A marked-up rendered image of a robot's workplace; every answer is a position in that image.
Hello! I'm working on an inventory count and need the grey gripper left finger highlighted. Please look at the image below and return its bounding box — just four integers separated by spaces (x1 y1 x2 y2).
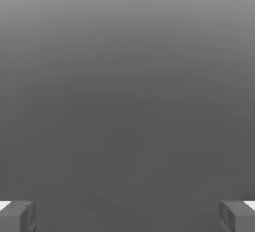
0 200 38 232

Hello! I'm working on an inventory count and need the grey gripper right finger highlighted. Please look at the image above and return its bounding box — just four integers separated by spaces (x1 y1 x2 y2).
218 200 255 232

